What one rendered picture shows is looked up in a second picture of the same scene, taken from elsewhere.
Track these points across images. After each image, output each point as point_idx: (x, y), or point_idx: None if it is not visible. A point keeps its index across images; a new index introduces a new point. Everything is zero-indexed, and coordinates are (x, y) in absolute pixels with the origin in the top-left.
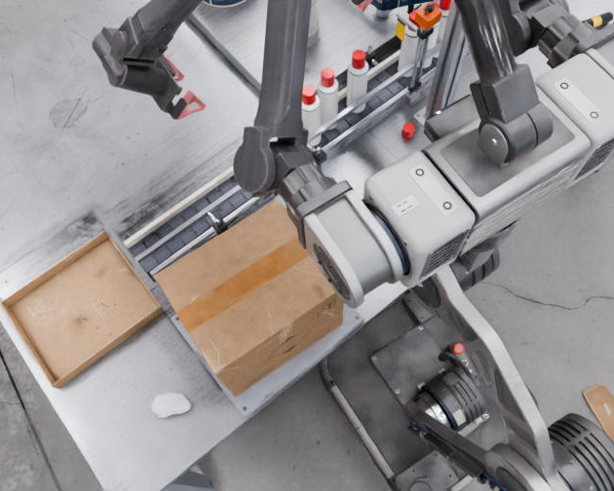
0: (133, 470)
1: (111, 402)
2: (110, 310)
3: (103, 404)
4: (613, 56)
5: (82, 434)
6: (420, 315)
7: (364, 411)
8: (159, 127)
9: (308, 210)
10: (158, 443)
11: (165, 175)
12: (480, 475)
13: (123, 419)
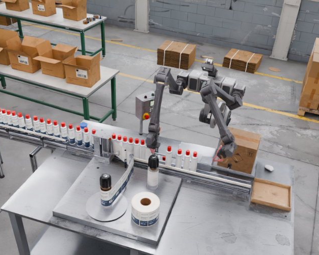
0: (285, 168)
1: (280, 178)
2: (265, 189)
3: (282, 179)
4: (184, 75)
5: (291, 179)
6: None
7: None
8: (210, 210)
9: (241, 89)
10: (277, 167)
11: (223, 200)
12: None
13: (280, 175)
